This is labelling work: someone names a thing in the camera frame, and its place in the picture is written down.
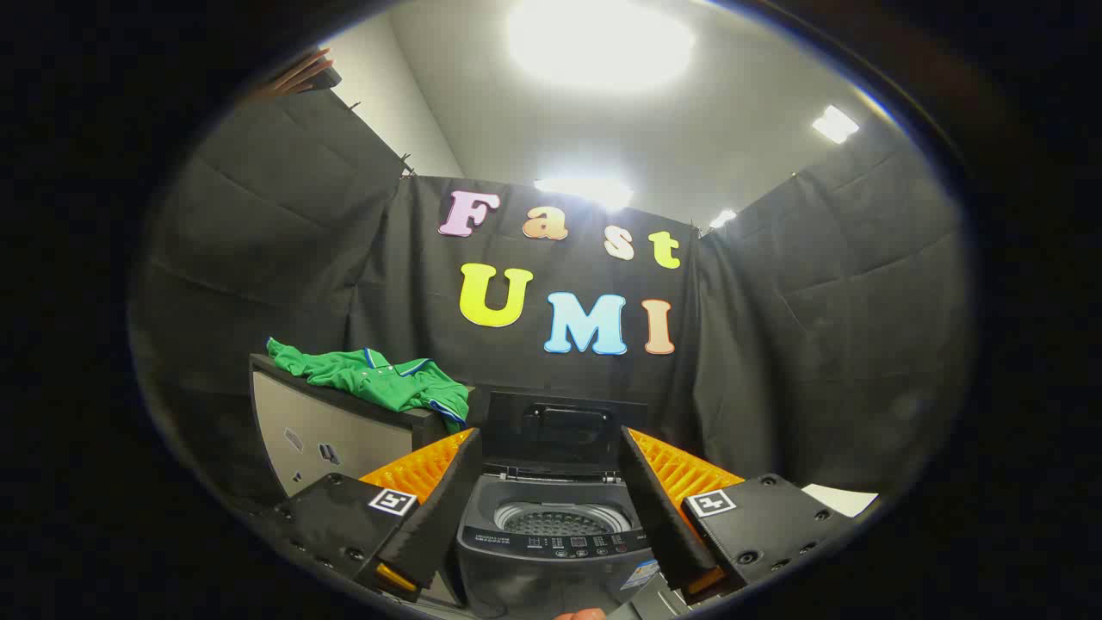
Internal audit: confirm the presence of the black backdrop cloth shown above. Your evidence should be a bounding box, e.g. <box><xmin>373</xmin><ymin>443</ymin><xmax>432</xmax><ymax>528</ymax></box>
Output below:
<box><xmin>129</xmin><ymin>86</ymin><xmax>974</xmax><ymax>509</ymax></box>

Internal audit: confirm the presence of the bright ceiling light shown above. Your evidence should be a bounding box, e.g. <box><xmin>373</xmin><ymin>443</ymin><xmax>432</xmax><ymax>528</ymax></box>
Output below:
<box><xmin>534</xmin><ymin>177</ymin><xmax>634</xmax><ymax>210</ymax></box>

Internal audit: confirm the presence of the large round ceiling light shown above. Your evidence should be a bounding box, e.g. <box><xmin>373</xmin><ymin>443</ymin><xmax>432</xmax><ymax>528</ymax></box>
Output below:
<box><xmin>508</xmin><ymin>0</ymin><xmax>696</xmax><ymax>91</ymax></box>

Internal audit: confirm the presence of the grey washing machine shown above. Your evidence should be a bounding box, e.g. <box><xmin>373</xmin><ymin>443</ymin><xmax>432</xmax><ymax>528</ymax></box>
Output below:
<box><xmin>455</xmin><ymin>469</ymin><xmax>664</xmax><ymax>620</ymax></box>

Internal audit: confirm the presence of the green polo shirt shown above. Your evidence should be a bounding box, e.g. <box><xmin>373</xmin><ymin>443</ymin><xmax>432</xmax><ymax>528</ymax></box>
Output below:
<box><xmin>267</xmin><ymin>338</ymin><xmax>473</xmax><ymax>433</ymax></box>

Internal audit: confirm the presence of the grey cabinet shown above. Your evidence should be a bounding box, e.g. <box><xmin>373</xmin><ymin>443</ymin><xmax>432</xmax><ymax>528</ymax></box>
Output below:
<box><xmin>250</xmin><ymin>353</ymin><xmax>476</xmax><ymax>518</ymax></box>

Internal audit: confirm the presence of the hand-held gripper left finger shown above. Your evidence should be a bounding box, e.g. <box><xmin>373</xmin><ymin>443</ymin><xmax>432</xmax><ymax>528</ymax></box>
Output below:
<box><xmin>258</xmin><ymin>428</ymin><xmax>485</xmax><ymax>604</ymax></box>

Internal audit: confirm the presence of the rectangular ceiling light panel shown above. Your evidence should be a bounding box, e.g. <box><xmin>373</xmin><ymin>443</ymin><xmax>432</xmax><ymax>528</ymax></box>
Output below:
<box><xmin>812</xmin><ymin>105</ymin><xmax>860</xmax><ymax>145</ymax></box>

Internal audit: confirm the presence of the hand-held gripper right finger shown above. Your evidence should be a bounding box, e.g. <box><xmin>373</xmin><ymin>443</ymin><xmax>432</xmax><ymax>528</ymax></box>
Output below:
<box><xmin>620</xmin><ymin>425</ymin><xmax>853</xmax><ymax>605</ymax></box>

